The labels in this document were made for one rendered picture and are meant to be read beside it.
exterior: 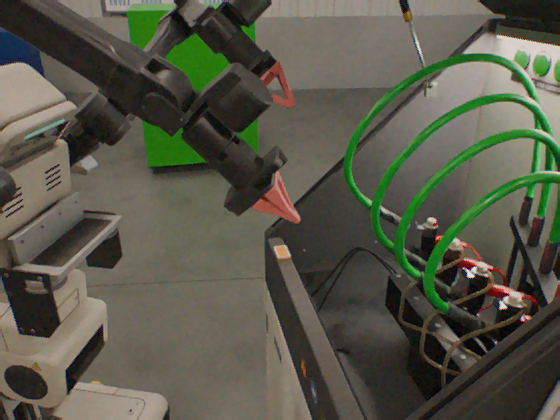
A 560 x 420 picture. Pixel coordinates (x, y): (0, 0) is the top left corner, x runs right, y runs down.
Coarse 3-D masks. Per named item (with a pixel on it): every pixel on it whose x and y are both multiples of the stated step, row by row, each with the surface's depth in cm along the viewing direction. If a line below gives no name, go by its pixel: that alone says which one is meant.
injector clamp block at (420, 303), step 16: (400, 288) 95; (416, 288) 95; (416, 304) 91; (416, 320) 89; (432, 320) 87; (448, 320) 90; (416, 336) 90; (432, 336) 84; (448, 336) 83; (480, 336) 83; (416, 352) 91; (432, 352) 84; (464, 352) 79; (480, 352) 81; (416, 368) 91; (432, 368) 85; (448, 368) 80; (464, 368) 76; (416, 384) 92; (432, 384) 86
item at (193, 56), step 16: (128, 16) 348; (144, 16) 350; (160, 16) 353; (144, 32) 355; (176, 48) 365; (192, 48) 367; (208, 48) 370; (176, 64) 370; (192, 64) 372; (208, 64) 375; (224, 64) 378; (192, 80) 378; (208, 80) 380; (144, 128) 386; (160, 128) 389; (256, 128) 407; (160, 144) 395; (176, 144) 397; (256, 144) 413; (160, 160) 401; (176, 160) 404; (192, 160) 407
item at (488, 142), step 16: (480, 144) 65; (496, 144) 65; (544, 144) 68; (464, 160) 65; (432, 176) 66; (416, 208) 67; (400, 224) 68; (400, 240) 69; (400, 256) 70; (544, 256) 78; (416, 272) 73; (544, 272) 79; (448, 288) 76
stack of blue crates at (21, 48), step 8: (0, 32) 565; (0, 40) 569; (8, 40) 570; (16, 40) 571; (0, 48) 572; (8, 48) 573; (16, 48) 575; (24, 48) 576; (32, 48) 590; (0, 56) 576; (8, 56) 577; (16, 56) 578; (24, 56) 580; (32, 56) 589; (0, 64) 577; (32, 64) 589; (40, 64) 612; (40, 72) 611
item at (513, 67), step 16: (432, 64) 76; (448, 64) 76; (512, 64) 78; (416, 80) 76; (528, 80) 80; (384, 96) 77; (528, 96) 83; (368, 112) 77; (352, 144) 79; (352, 192) 83; (528, 192) 92
